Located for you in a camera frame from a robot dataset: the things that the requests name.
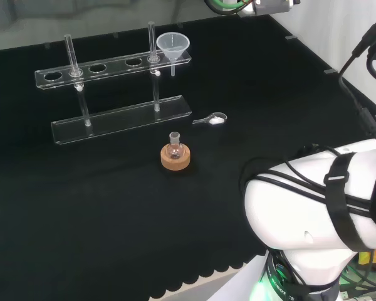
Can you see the translucent plastic funnel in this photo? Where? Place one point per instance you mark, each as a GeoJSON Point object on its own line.
{"type": "Point", "coordinates": [172, 47]}

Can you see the glass weighing funnel with powder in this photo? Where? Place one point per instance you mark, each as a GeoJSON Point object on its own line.
{"type": "Point", "coordinates": [215, 120]}

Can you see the clear acrylic funnel stand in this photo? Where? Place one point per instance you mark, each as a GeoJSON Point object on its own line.
{"type": "Point", "coordinates": [122, 119]}

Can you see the small glass round-bottom flask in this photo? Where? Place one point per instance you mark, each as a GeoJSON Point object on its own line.
{"type": "Point", "coordinates": [174, 150]}

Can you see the black bench cloth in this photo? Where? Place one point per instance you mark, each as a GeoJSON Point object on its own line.
{"type": "Point", "coordinates": [112, 203]}

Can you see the white paper sheet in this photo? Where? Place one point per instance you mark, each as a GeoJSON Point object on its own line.
{"type": "Point", "coordinates": [238, 282]}

